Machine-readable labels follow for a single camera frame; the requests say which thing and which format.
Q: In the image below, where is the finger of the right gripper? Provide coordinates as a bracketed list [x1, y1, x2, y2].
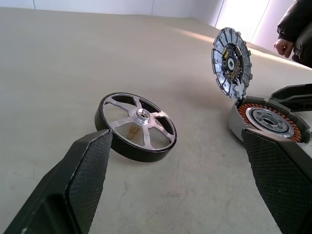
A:
[269, 83, 312, 113]

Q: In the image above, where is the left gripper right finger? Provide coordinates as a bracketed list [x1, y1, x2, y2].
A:
[241, 128, 312, 234]

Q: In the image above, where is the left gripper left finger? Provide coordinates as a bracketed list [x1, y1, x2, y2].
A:
[3, 128, 114, 234]

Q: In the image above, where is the hinged round motor lid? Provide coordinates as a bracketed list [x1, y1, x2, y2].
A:
[211, 26, 252, 99]

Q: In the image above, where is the spoked silver black rotor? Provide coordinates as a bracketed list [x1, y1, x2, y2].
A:
[94, 91, 178, 163]

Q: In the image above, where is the person's bare hand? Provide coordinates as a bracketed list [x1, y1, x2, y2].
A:
[273, 39, 296, 59]

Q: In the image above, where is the person in black jacket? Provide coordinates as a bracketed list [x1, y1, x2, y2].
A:
[277, 0, 312, 69]

